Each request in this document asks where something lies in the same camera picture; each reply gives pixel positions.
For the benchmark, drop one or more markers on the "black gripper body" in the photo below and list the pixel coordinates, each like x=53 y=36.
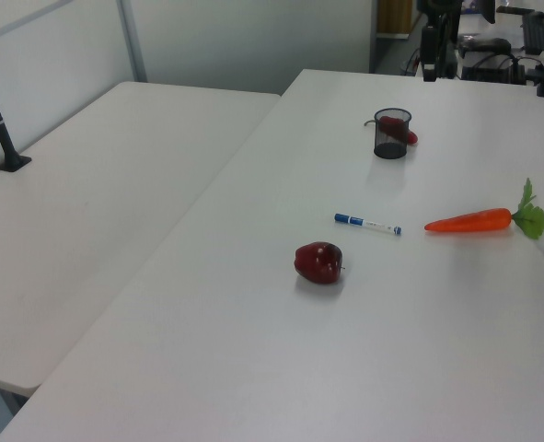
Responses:
x=429 y=46

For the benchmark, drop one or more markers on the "blue white marker pen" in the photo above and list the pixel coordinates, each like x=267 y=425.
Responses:
x=368 y=224

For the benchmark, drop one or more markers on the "black upright stand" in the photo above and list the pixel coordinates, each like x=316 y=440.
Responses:
x=447 y=41

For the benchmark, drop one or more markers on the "brown wooden cabinet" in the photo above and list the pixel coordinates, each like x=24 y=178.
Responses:
x=393 y=16

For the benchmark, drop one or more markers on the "black electronics box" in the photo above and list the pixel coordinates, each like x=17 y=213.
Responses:
x=492 y=71

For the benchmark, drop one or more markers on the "red toy chili pepper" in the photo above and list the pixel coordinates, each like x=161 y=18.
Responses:
x=412 y=137

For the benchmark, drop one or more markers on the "black mesh pen cup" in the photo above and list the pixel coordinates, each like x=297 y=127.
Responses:
x=391 y=150

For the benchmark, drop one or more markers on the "black keyboard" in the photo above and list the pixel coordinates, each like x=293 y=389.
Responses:
x=539 y=33

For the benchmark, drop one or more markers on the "orange toy carrot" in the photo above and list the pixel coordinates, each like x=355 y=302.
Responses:
x=469 y=221

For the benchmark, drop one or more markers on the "red toy apple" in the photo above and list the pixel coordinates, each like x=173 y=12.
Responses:
x=317 y=264

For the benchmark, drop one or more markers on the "white side table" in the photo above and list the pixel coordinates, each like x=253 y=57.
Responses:
x=92 y=207

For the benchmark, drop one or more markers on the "grey partition post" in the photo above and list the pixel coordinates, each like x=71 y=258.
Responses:
x=132 y=41

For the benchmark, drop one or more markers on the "black camera pole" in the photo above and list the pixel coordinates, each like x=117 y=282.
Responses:
x=0 y=129

